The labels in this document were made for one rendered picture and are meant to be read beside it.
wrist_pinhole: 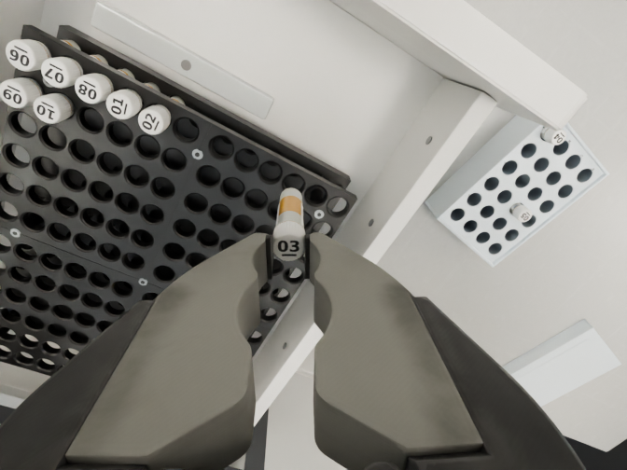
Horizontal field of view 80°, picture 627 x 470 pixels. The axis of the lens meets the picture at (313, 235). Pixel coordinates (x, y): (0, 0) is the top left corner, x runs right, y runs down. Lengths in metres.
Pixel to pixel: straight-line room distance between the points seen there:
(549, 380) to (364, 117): 0.44
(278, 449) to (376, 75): 0.32
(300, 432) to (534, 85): 0.34
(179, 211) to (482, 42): 0.17
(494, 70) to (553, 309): 0.39
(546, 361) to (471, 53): 0.44
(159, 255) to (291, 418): 0.23
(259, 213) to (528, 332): 0.40
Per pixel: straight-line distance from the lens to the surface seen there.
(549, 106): 0.20
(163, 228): 0.23
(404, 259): 0.41
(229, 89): 0.25
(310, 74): 0.26
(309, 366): 0.47
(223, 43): 0.26
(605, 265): 0.53
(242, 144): 0.20
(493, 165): 0.36
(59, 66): 0.21
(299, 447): 0.40
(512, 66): 0.19
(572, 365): 0.59
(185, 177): 0.22
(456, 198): 0.36
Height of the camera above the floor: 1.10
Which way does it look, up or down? 61 degrees down
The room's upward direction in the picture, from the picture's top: 175 degrees clockwise
